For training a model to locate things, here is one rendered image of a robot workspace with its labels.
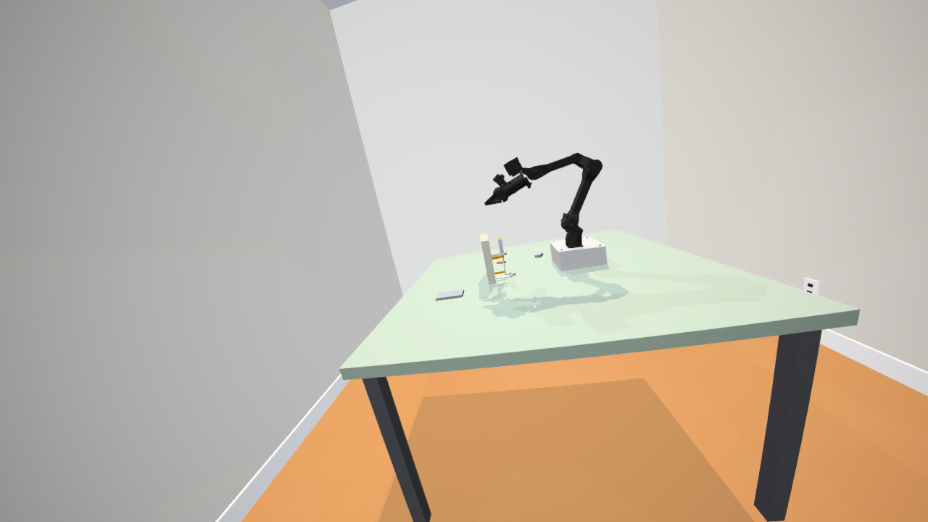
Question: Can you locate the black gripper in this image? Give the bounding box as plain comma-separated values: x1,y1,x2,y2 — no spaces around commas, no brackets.
484,181,518,206

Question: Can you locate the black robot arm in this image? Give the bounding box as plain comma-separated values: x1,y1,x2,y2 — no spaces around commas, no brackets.
504,153,602,248

